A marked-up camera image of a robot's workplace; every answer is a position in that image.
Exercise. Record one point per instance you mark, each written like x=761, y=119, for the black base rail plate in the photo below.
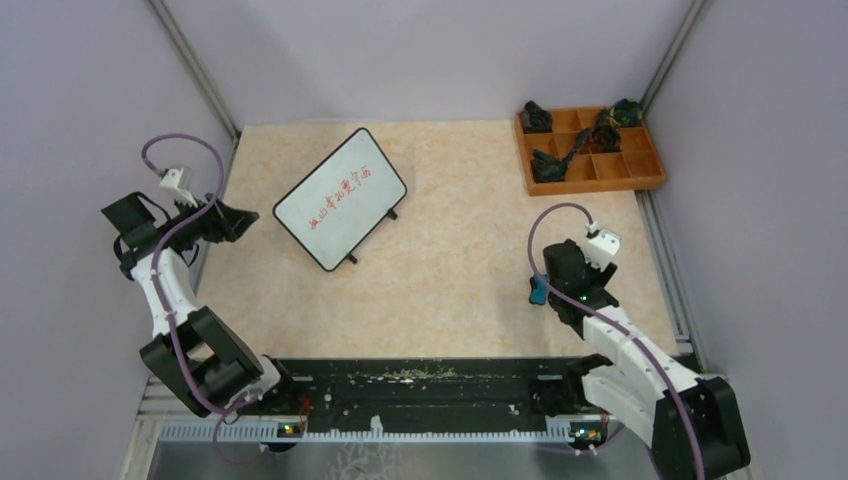
x=462, y=396

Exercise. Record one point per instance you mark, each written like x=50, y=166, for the aluminium frame post right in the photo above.
x=693, y=16

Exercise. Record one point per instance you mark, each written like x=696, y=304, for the dark cloth strip lower left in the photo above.
x=547, y=168

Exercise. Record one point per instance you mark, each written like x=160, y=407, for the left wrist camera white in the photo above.
x=175, y=182

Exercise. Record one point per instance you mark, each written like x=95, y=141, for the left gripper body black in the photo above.
x=191, y=232

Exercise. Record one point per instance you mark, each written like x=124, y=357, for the white whiteboard black frame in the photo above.
x=342, y=200

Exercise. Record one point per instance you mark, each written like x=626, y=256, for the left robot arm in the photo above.
x=192, y=351

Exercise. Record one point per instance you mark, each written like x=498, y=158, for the blue black whiteboard eraser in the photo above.
x=538, y=291

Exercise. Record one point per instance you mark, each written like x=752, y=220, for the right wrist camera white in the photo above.
x=601, y=247

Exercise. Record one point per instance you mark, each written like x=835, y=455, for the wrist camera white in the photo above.
x=175, y=182
x=601, y=247

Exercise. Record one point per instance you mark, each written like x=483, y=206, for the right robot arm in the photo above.
x=690, y=424

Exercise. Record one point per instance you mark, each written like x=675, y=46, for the dark rolled cloth centre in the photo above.
x=605, y=139

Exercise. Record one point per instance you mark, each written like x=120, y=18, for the aluminium frame post left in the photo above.
x=193, y=65

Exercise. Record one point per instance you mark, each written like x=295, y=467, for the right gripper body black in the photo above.
x=596, y=276

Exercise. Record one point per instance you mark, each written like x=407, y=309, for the aluminium frame post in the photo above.
x=193, y=65
x=693, y=16

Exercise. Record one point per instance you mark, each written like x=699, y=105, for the white cable duct strip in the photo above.
x=556, y=430

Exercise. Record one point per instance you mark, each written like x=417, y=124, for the dark cloth top right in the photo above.
x=626, y=113

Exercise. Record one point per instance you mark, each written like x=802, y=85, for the orange compartment tray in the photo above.
x=635, y=166

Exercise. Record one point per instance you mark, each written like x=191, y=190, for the dark crumpled cloth top left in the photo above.
x=534, y=119

